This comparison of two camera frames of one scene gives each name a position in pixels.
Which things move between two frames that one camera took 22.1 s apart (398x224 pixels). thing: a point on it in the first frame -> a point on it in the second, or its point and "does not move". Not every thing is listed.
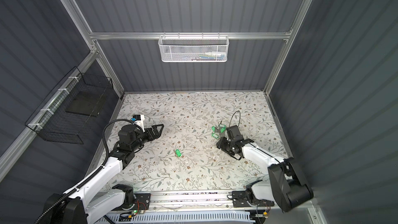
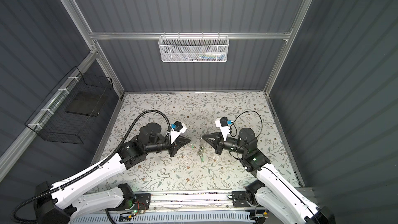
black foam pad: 89,102 does not move
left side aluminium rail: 37,121 does not move
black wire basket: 65,115 does not move
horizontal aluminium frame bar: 116,36 does not move
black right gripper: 221,144 -> 217,144
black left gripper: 156,134 -> 175,145
